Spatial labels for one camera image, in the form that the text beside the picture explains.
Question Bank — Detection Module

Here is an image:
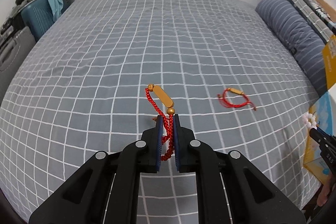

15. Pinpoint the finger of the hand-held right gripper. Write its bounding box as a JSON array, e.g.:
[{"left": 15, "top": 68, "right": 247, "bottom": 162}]
[
  {"left": 316, "top": 127, "right": 336, "bottom": 138},
  {"left": 309, "top": 130, "right": 336, "bottom": 148}
]

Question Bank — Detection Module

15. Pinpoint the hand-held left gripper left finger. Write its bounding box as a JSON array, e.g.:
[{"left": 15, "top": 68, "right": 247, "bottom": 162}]
[{"left": 28, "top": 114, "right": 164, "bottom": 224}]

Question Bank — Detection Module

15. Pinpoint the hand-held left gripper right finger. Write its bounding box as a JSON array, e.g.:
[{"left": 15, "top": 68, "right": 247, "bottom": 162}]
[{"left": 173, "top": 114, "right": 307, "bottom": 224}]

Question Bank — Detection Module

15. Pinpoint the pink bead bracelet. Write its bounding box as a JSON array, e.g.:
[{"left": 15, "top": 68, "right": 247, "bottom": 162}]
[{"left": 302, "top": 112, "right": 319, "bottom": 128}]

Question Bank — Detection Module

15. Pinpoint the blue and yellow cardboard box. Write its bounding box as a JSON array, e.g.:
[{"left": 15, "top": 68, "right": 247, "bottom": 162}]
[{"left": 303, "top": 35, "right": 336, "bottom": 185}]

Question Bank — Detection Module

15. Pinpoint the red cord bracelet gold tube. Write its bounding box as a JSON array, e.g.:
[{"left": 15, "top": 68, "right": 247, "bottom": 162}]
[
  {"left": 145, "top": 84, "right": 176, "bottom": 161},
  {"left": 217, "top": 88, "right": 258, "bottom": 111}
]

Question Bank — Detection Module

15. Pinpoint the person's right hand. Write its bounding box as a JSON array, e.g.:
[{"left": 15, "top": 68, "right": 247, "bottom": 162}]
[{"left": 316, "top": 178, "right": 332, "bottom": 207}]

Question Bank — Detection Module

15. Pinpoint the grey checked bed sheet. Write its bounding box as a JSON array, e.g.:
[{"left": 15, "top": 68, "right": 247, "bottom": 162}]
[{"left": 0, "top": 0, "right": 327, "bottom": 216}]

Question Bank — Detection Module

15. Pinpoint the blue striped pillow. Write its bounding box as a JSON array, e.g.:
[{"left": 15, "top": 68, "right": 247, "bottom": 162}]
[{"left": 255, "top": 0, "right": 330, "bottom": 94}]

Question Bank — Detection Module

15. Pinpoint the grey checked pillow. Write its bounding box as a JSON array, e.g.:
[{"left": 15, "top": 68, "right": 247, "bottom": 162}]
[{"left": 282, "top": 0, "right": 332, "bottom": 43}]

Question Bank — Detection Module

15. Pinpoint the blue patterned quilt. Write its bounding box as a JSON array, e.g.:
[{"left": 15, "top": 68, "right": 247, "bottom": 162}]
[{"left": 281, "top": 0, "right": 336, "bottom": 28}]

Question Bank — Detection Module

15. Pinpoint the wooden headboard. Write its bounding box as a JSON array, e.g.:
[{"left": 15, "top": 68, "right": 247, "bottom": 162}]
[{"left": 302, "top": 0, "right": 336, "bottom": 20}]

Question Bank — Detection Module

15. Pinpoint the grey suitcase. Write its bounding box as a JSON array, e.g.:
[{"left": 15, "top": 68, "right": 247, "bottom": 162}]
[{"left": 0, "top": 26, "right": 36, "bottom": 101}]

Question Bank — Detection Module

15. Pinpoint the teal cloth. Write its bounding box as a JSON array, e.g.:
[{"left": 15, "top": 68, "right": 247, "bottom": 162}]
[{"left": 45, "top": 0, "right": 64, "bottom": 22}]

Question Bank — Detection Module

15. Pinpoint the teal suitcase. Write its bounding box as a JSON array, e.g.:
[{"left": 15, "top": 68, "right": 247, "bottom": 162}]
[{"left": 21, "top": 0, "right": 57, "bottom": 42}]

